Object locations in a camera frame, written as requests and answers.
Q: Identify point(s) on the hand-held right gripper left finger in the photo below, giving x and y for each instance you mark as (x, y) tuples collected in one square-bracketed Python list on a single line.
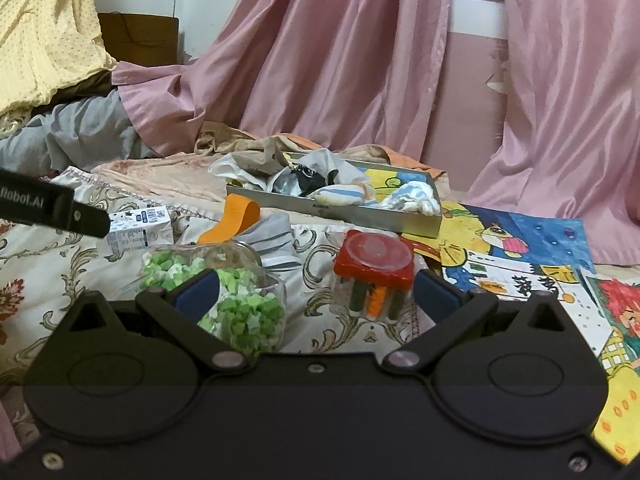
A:
[(197, 290)]

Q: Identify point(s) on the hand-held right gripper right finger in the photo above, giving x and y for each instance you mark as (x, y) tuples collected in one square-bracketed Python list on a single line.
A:
[(437, 294)]

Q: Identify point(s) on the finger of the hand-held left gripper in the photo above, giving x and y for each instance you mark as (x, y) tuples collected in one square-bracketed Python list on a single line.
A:
[(92, 220)]

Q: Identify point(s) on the white cloth with blue print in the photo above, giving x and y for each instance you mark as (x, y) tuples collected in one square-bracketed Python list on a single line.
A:
[(415, 200)]

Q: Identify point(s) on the metal tray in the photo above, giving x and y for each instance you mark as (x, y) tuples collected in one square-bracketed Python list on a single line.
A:
[(360, 215)]

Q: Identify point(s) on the grey beige cloth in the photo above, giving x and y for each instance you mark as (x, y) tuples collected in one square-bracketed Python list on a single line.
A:
[(250, 165)]

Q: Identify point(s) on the small white and blue cloth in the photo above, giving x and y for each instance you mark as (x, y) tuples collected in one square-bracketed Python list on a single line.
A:
[(282, 183)]

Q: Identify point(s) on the orange blue striped white cloth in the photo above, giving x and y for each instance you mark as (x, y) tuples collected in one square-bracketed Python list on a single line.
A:
[(340, 195)]

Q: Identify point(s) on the black sock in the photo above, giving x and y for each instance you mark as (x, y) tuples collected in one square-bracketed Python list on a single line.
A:
[(307, 177)]

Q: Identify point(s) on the small white carton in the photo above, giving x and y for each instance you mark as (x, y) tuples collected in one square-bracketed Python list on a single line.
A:
[(137, 232)]

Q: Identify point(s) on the glass jar of green pieces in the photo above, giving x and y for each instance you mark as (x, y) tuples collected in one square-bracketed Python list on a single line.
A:
[(245, 310)]

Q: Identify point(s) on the floral bed sheet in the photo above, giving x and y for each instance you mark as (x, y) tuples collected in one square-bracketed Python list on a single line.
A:
[(40, 270)]

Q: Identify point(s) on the red lid jar of markers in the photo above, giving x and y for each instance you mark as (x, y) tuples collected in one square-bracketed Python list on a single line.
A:
[(372, 255)]

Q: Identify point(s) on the grey bedding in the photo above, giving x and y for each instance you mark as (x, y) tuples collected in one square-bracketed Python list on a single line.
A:
[(75, 130)]

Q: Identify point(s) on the peach bed cover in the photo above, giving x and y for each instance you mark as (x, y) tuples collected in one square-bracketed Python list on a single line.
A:
[(165, 175)]

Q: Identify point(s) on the white grey striped cloth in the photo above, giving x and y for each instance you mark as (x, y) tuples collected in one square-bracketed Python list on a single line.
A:
[(275, 242)]

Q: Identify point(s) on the large pineapple drawing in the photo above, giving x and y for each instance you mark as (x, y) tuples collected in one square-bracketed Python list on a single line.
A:
[(525, 245)]

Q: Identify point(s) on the dark brown cloth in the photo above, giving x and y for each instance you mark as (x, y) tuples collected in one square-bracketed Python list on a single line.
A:
[(85, 87)]

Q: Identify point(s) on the beige satin cloth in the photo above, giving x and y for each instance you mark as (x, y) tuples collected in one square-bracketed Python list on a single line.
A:
[(225, 137)]

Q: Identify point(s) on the yellow textured blanket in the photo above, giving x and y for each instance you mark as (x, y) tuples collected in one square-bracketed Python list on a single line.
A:
[(45, 35)]

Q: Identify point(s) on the brown cardboard box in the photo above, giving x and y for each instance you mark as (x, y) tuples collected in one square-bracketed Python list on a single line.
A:
[(140, 37)]

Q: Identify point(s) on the pink satin curtain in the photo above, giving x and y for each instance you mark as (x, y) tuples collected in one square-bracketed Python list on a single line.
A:
[(575, 110), (325, 60)]

